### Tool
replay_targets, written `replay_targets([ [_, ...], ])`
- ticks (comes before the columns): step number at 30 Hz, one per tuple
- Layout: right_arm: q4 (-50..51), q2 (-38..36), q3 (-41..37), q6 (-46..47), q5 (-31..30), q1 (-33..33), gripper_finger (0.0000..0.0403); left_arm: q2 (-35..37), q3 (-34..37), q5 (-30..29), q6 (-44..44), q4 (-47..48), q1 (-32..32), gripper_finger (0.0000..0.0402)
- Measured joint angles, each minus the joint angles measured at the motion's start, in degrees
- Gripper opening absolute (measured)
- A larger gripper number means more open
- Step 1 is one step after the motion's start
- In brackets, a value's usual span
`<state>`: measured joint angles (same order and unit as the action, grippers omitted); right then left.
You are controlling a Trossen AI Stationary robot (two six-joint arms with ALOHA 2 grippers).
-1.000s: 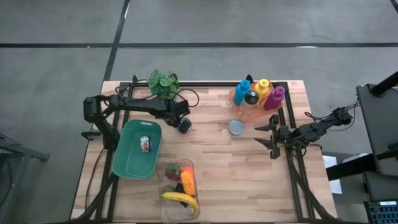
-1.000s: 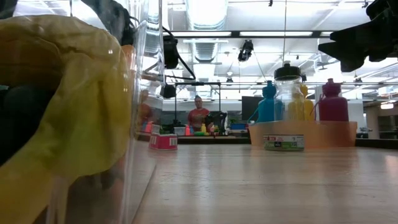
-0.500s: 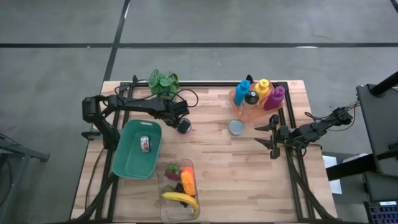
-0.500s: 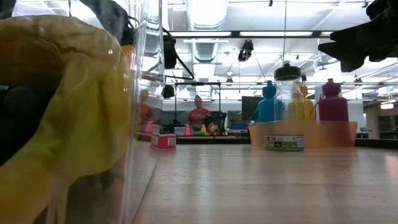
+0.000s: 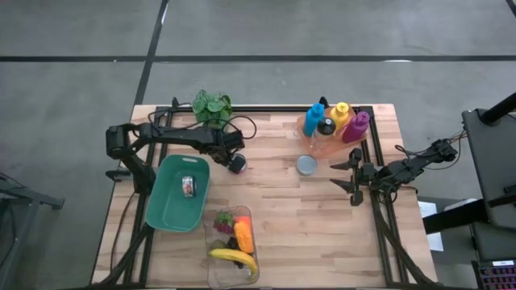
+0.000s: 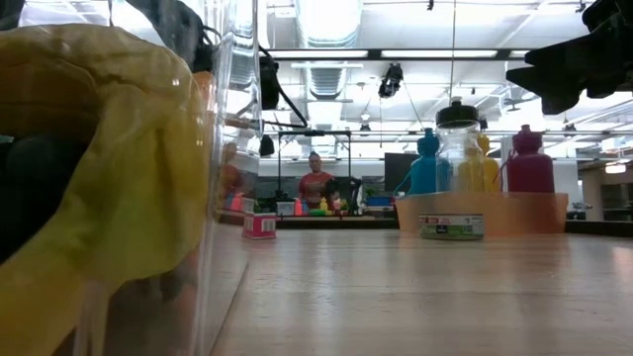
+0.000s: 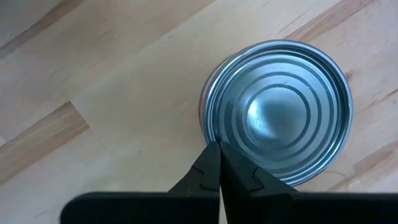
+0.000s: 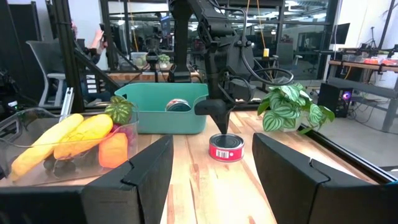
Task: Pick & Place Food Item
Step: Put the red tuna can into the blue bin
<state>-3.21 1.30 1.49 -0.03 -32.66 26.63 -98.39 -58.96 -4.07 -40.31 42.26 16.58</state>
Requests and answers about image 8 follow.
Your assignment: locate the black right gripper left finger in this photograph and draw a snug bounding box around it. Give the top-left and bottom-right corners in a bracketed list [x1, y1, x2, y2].
[0, 134, 174, 224]

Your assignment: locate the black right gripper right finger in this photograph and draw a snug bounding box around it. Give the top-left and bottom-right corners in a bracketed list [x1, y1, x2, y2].
[252, 133, 398, 224]

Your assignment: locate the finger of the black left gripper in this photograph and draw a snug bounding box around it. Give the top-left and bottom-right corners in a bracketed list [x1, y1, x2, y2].
[194, 98, 236, 135]

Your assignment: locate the tin can red label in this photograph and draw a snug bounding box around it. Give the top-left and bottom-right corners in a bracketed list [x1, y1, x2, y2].
[208, 133, 245, 163]

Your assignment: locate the small spice jar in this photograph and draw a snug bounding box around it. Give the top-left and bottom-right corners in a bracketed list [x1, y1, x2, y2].
[165, 98, 192, 113]

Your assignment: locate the green plastic bin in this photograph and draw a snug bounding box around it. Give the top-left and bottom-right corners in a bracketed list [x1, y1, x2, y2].
[114, 82, 209, 135]

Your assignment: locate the green potted plant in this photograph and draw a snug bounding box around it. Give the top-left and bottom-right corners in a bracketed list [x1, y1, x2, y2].
[257, 82, 336, 135]

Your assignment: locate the small potted plant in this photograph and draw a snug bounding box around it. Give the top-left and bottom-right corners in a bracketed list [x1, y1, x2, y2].
[157, 54, 171, 70]

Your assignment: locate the wooden background table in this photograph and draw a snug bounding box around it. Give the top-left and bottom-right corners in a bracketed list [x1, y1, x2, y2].
[107, 70, 201, 83]
[326, 57, 398, 133]

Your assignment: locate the black computer tower purple light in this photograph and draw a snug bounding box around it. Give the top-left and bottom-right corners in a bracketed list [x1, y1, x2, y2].
[317, 82, 354, 119]

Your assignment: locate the clear plastic container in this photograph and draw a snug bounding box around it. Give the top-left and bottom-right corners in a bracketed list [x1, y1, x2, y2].
[0, 107, 139, 187]

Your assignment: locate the black monitor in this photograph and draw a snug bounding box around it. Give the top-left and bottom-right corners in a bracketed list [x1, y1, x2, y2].
[330, 22, 351, 45]

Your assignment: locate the person's hand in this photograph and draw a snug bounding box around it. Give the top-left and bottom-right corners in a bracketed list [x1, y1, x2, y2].
[91, 29, 107, 55]

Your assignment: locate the person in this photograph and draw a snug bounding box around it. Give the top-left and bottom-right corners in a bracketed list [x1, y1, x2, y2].
[70, 21, 108, 65]

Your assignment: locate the grey office chair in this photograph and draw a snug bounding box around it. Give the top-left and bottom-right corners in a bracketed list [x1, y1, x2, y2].
[26, 40, 68, 107]

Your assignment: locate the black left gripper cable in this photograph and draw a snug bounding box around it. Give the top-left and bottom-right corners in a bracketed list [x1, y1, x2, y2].
[239, 7, 295, 87]

